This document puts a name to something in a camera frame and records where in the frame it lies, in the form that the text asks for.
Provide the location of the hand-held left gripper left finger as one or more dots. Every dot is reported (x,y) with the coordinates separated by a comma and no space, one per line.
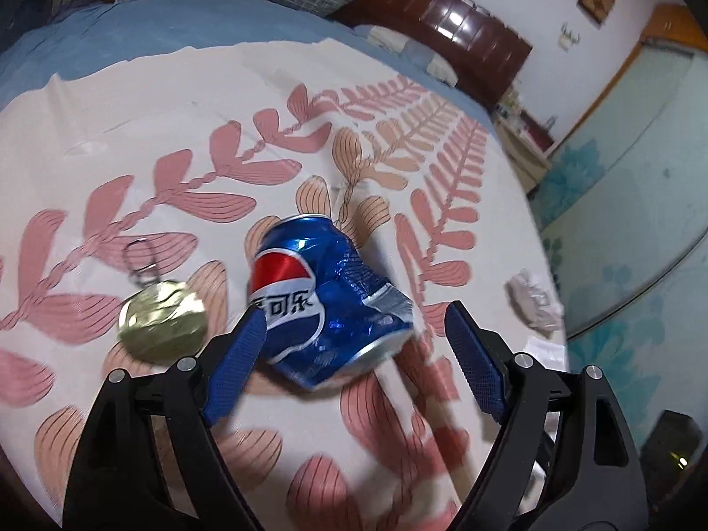
(235,368)

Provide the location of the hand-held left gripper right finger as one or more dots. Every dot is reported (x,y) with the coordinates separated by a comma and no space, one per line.
(477,362)

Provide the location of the crushed blue soda can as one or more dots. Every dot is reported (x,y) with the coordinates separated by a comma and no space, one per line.
(332,298)

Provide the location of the crumpled white tissue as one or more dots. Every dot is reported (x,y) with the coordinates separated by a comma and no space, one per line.
(534,301)

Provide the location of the round gold can lid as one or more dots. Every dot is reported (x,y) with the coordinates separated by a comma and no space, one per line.
(160,321)

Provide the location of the light wooden nightstand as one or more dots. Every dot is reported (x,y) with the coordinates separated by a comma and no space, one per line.
(520,149)

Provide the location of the floral glass wardrobe door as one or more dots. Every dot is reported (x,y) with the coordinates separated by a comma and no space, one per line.
(636,204)

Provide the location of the dark red box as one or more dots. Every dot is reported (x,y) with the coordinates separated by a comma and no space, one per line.
(539,133)

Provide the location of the leaf-patterned cream cloth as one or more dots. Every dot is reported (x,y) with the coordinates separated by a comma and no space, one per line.
(166,121)

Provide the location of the striped pillow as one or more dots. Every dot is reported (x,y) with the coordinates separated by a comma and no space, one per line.
(398,44)

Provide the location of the dark red wooden headboard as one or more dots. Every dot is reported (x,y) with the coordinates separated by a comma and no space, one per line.
(470,27)

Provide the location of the blue bed sheet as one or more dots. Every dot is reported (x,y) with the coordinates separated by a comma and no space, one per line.
(166,22)

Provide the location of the orange overhead cabinet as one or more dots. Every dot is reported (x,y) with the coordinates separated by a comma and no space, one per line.
(675,27)

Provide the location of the deer-shaped wall hook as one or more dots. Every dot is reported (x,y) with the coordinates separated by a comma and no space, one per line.
(568,37)

